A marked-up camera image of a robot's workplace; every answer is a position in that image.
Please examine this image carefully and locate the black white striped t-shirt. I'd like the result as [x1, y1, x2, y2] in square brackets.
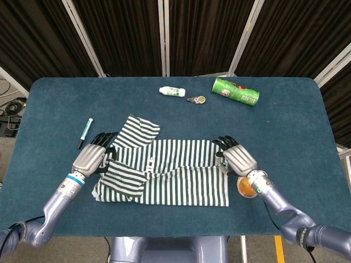
[91, 115, 230, 208]

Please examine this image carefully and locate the green marker pen black cap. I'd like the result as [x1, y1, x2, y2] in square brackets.
[76, 118, 94, 150]

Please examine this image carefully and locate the orange jelly cup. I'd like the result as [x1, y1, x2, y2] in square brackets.
[237, 176, 258, 198]

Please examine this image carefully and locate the correction tape dispenser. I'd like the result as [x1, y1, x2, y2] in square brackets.
[186, 95, 207, 106]

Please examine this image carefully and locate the thin black cable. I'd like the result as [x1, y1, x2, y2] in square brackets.
[103, 237, 111, 263]

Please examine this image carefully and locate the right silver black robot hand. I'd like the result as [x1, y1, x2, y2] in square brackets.
[212, 135, 258, 178]

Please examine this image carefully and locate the small white plastic bottle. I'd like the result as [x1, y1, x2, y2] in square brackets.
[158, 85, 186, 97]

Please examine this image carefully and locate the lavender robot torso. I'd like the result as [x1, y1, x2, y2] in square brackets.
[108, 235, 230, 263]

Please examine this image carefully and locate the dark fabric screen panel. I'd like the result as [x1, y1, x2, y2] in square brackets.
[314, 52, 351, 148]
[0, 0, 106, 91]
[61, 0, 169, 77]
[229, 0, 351, 80]
[164, 0, 265, 77]

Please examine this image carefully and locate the white metal frame bar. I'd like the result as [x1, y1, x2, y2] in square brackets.
[0, 66, 30, 97]

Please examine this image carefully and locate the white metal rack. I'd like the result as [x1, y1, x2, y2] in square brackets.
[336, 146, 351, 176]

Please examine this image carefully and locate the yellow floor tape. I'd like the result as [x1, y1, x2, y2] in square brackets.
[274, 235, 285, 263]

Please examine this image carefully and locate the green chip can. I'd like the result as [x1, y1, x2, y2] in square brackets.
[211, 77, 261, 107]

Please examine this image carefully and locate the white table leg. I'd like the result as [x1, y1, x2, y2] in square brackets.
[240, 235, 247, 263]

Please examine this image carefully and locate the thin grey floor cable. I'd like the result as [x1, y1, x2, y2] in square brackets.
[0, 78, 12, 97]

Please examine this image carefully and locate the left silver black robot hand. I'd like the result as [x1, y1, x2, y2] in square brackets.
[71, 132, 120, 178]

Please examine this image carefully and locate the black coiled cable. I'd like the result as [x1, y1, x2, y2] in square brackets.
[4, 97, 28, 116]

